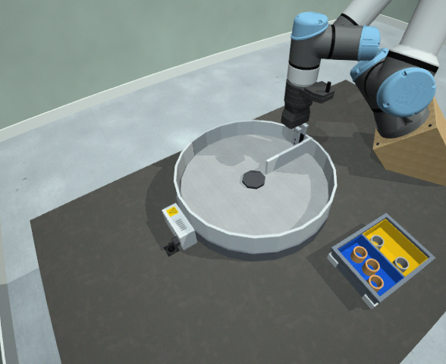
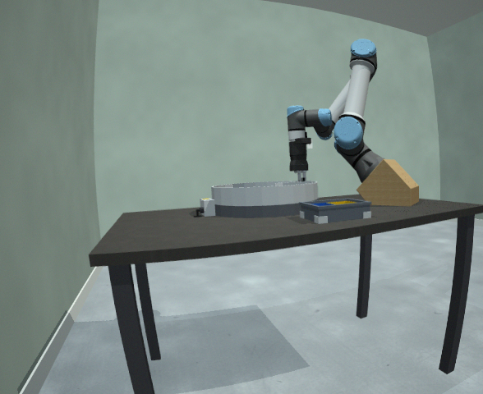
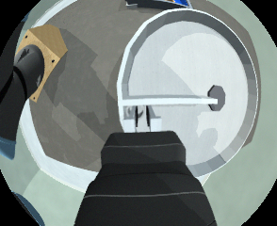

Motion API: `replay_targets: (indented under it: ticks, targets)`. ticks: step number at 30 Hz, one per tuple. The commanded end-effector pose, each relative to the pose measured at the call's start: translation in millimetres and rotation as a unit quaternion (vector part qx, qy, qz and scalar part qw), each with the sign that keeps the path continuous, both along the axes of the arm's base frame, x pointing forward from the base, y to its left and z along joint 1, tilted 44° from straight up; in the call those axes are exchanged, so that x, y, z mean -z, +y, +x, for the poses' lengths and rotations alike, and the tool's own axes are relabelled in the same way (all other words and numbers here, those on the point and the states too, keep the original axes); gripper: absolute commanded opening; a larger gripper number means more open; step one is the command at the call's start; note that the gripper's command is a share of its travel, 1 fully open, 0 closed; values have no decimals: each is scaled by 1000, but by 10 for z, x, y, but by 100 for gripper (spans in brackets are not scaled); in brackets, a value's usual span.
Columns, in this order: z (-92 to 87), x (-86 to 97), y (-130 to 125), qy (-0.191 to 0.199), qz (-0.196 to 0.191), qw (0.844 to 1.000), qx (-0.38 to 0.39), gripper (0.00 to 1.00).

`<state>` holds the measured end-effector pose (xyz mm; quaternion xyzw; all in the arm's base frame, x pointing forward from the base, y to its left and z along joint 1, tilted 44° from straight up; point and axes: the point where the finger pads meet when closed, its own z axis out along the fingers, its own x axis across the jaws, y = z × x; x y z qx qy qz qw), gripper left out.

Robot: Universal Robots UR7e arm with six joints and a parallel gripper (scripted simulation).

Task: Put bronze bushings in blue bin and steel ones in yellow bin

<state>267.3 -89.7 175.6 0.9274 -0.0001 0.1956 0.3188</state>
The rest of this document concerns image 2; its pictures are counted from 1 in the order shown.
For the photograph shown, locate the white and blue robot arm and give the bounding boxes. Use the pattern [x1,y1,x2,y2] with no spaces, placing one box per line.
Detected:
[287,39,385,183]

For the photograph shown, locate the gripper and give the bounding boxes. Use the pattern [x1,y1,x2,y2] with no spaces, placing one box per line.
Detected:
[288,131,311,181]

